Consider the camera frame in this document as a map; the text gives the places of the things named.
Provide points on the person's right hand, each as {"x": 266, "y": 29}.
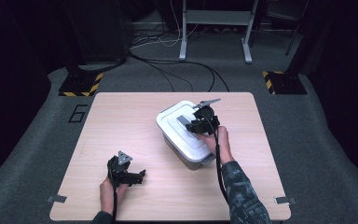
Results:
{"x": 223, "y": 146}

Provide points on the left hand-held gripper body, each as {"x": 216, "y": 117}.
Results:
{"x": 116, "y": 172}

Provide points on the dark cabinet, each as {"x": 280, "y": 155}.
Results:
{"x": 102, "y": 31}

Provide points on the white metal stand frame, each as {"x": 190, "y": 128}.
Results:
{"x": 217, "y": 17}

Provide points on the clear grey plastic storage box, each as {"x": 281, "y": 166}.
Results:
{"x": 180, "y": 155}

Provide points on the black yellow striped stand base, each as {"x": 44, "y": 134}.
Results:
{"x": 79, "y": 84}
{"x": 284, "y": 83}

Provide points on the white storage box lid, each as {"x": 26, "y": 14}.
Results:
{"x": 174, "y": 124}

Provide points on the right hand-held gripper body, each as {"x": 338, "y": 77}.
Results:
{"x": 208, "y": 122}

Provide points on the person's left hand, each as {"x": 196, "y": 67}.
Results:
{"x": 108, "y": 197}

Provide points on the grey tape strip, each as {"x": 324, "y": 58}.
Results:
{"x": 56, "y": 198}
{"x": 285, "y": 200}

